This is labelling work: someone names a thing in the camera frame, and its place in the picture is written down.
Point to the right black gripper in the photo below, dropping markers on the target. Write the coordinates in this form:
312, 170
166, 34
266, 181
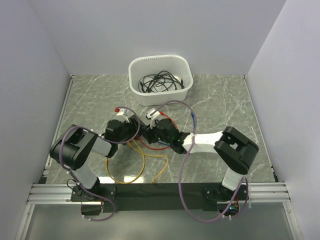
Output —
149, 135

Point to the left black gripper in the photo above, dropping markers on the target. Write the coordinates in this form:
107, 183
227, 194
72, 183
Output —
133, 126

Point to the black network switch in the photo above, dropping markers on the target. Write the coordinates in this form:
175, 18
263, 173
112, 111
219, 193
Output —
143, 130

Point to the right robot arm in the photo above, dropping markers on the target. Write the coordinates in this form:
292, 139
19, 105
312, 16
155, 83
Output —
235, 149

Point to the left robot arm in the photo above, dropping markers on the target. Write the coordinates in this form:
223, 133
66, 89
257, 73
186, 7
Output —
74, 146

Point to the white plastic tub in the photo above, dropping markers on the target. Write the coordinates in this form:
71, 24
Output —
142, 69

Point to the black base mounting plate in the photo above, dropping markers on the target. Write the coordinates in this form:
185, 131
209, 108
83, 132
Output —
208, 196

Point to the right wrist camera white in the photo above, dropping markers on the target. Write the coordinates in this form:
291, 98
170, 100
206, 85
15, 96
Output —
152, 114

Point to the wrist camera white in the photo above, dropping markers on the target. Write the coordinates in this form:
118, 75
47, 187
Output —
152, 114
123, 114

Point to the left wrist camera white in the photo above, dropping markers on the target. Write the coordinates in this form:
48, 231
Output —
123, 114

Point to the aluminium frame rail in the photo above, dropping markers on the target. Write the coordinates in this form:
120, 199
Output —
60, 194

